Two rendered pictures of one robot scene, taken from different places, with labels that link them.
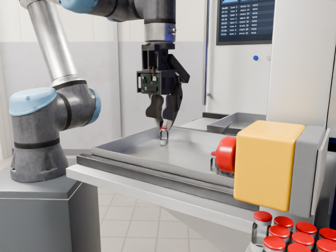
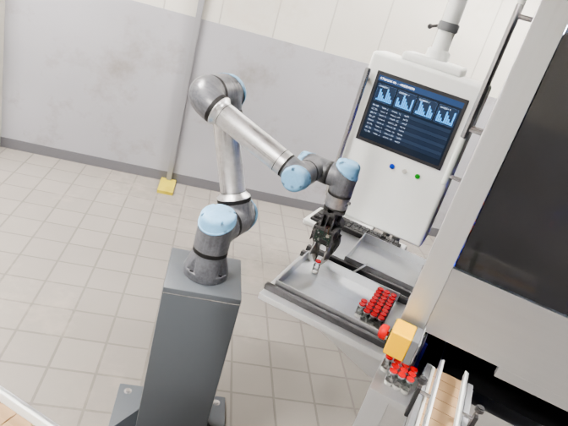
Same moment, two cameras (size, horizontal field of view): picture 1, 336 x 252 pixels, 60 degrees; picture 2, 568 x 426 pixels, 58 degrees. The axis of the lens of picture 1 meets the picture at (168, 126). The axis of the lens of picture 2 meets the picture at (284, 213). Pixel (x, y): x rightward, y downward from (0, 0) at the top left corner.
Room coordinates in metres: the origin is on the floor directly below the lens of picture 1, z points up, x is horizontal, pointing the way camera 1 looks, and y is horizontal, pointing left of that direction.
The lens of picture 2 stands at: (-0.69, 0.52, 1.73)
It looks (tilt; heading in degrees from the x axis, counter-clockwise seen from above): 24 degrees down; 346
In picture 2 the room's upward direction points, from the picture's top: 16 degrees clockwise
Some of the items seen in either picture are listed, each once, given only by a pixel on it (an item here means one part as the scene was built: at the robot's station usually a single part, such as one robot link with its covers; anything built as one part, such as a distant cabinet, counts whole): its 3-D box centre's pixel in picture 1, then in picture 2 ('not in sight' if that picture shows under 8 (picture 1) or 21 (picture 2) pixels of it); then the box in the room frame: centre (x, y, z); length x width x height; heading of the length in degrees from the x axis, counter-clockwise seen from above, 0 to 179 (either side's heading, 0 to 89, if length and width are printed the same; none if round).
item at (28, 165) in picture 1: (39, 155); (208, 259); (0.78, 0.36, 0.84); 0.15 x 0.15 x 0.10
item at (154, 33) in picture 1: (161, 34); (337, 201); (0.72, 0.02, 1.16); 0.08 x 0.08 x 0.05
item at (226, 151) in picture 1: (235, 155); (385, 332); (0.31, -0.07, 0.99); 0.04 x 0.04 x 0.04; 58
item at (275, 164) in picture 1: (277, 162); (402, 341); (0.28, -0.11, 0.99); 0.08 x 0.07 x 0.07; 58
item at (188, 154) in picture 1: (189, 152); (339, 291); (0.62, -0.05, 0.90); 0.34 x 0.26 x 0.04; 57
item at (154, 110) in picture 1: (153, 111); (314, 249); (0.73, 0.04, 0.97); 0.06 x 0.03 x 0.09; 148
